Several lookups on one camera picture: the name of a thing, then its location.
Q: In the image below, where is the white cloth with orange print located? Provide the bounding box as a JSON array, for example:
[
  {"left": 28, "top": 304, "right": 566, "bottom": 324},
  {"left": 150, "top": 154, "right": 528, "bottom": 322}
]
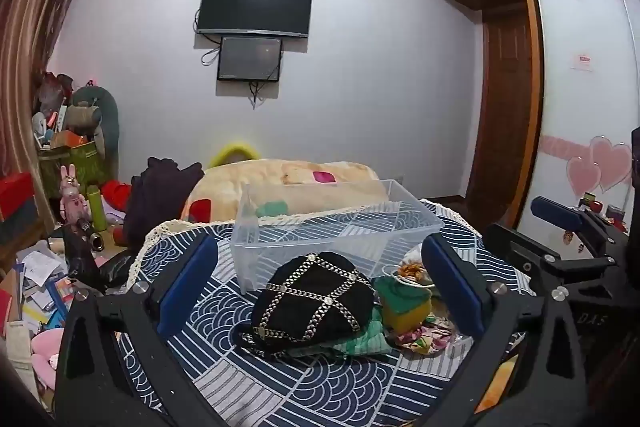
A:
[{"left": 382, "top": 244, "right": 436, "bottom": 288}]

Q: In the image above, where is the black plastic bag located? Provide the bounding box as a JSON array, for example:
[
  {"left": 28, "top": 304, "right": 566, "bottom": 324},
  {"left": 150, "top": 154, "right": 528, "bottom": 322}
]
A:
[{"left": 62, "top": 224, "right": 132, "bottom": 294}]

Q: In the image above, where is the pile of papers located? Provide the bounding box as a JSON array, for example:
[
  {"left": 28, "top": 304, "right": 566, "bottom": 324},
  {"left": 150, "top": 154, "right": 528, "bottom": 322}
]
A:
[{"left": 0, "top": 242, "right": 76, "bottom": 338}]

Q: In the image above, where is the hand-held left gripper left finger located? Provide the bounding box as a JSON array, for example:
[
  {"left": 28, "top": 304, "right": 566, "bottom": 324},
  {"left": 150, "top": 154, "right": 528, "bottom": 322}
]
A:
[{"left": 54, "top": 234, "right": 221, "bottom": 427}]

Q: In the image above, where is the yellow curved plush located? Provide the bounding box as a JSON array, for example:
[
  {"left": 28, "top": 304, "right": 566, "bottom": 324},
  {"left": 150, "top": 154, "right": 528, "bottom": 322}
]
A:
[{"left": 207, "top": 143, "right": 261, "bottom": 168}]

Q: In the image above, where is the black cap with chain trim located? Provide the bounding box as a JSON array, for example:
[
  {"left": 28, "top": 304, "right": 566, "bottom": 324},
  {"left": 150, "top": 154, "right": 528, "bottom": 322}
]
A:
[{"left": 235, "top": 251, "right": 376, "bottom": 360}]

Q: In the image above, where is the small black wall monitor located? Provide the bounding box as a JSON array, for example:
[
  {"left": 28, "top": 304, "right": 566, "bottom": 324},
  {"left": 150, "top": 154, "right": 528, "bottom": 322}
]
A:
[{"left": 217, "top": 36, "right": 283, "bottom": 82}]

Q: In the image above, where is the green bottle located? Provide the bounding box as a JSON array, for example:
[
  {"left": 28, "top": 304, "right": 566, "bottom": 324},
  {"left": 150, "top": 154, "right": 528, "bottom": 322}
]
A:
[{"left": 86, "top": 185, "right": 107, "bottom": 233}]

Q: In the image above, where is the clear plastic storage bin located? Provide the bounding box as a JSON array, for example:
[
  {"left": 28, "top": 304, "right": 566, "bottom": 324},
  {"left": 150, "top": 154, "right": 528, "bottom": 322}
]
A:
[{"left": 231, "top": 179, "right": 445, "bottom": 294}]

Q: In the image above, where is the floral fabric piece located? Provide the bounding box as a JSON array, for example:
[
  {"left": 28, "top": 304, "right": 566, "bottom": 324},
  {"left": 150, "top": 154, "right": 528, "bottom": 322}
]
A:
[{"left": 390, "top": 297, "right": 473, "bottom": 355}]

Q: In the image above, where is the brown wooden door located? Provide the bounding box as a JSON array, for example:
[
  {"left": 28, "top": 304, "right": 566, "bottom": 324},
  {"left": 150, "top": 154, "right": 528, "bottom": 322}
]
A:
[{"left": 467, "top": 9, "right": 535, "bottom": 212}]

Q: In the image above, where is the pink rabbit toy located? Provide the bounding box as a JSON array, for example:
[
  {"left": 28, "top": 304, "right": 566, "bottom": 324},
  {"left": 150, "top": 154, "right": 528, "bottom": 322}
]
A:
[{"left": 59, "top": 164, "right": 91, "bottom": 223}]

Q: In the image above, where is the brown striped curtain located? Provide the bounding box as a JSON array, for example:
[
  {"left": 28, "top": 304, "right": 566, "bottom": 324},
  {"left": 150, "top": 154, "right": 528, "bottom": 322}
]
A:
[{"left": 0, "top": 0, "right": 103, "bottom": 268}]

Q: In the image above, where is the dark purple garment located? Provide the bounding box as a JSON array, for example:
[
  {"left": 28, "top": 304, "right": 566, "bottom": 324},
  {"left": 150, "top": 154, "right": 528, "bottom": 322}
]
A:
[{"left": 122, "top": 157, "right": 206, "bottom": 258}]

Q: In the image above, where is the red cloth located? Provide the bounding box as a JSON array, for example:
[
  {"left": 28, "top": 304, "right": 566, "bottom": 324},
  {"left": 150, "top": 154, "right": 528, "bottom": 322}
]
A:
[{"left": 102, "top": 179, "right": 133, "bottom": 212}]

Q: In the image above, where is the green box of clutter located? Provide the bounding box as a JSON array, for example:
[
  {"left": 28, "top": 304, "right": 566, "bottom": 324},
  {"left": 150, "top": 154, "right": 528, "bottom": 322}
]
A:
[{"left": 39, "top": 142, "right": 113, "bottom": 200}]

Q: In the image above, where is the black wall television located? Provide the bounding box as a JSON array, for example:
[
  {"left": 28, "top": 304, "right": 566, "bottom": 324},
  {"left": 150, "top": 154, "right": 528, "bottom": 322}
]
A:
[{"left": 196, "top": 0, "right": 314, "bottom": 38}]

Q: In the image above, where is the green and yellow knit hat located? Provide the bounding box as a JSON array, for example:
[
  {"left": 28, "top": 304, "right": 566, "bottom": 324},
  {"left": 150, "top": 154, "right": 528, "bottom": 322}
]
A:
[{"left": 374, "top": 276, "right": 435, "bottom": 335}]

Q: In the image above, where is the black cylindrical speaker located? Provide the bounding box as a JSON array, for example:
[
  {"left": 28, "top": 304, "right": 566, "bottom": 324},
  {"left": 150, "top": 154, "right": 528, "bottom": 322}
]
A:
[{"left": 75, "top": 217, "right": 106, "bottom": 253}]

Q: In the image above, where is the green striped cloth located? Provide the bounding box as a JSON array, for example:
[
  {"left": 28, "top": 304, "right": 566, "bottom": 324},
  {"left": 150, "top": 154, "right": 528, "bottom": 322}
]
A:
[{"left": 320, "top": 307, "right": 393, "bottom": 355}]

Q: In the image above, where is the beige plush blanket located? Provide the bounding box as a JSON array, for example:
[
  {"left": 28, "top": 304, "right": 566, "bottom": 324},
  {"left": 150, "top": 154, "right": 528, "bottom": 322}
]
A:
[{"left": 181, "top": 159, "right": 388, "bottom": 225}]

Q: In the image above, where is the red box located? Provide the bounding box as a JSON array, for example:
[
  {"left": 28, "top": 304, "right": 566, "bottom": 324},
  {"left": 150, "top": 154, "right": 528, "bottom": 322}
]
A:
[{"left": 0, "top": 172, "right": 38, "bottom": 223}]

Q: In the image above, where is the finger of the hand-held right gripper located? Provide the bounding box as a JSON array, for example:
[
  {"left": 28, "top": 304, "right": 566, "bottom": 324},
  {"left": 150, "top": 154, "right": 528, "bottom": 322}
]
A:
[
  {"left": 482, "top": 222, "right": 617, "bottom": 297},
  {"left": 531, "top": 196, "right": 608, "bottom": 254}
]

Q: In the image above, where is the pink plush toy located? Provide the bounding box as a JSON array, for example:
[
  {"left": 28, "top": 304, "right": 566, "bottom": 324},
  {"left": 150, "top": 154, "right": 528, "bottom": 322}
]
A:
[{"left": 30, "top": 329, "right": 66, "bottom": 388}]

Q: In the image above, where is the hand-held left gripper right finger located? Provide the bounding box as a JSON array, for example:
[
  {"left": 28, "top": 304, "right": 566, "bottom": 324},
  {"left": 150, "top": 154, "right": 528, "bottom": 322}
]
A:
[{"left": 421, "top": 237, "right": 594, "bottom": 427}]

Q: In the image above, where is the grey green plush cushion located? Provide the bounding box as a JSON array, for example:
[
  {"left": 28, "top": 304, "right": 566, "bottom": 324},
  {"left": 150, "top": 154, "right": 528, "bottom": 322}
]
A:
[{"left": 72, "top": 84, "right": 121, "bottom": 178}]

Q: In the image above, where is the blue wave pattern blanket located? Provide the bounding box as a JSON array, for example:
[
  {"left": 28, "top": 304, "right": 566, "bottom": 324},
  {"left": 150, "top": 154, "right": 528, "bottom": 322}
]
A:
[{"left": 117, "top": 199, "right": 536, "bottom": 427}]

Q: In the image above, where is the white paper bag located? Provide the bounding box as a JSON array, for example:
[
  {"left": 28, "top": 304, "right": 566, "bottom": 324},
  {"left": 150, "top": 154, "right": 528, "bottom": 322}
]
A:
[{"left": 5, "top": 319, "right": 41, "bottom": 403}]

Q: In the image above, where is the white sliding wardrobe door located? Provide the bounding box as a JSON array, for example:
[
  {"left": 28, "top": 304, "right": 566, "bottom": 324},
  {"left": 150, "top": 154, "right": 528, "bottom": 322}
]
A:
[{"left": 517, "top": 0, "right": 640, "bottom": 233}]

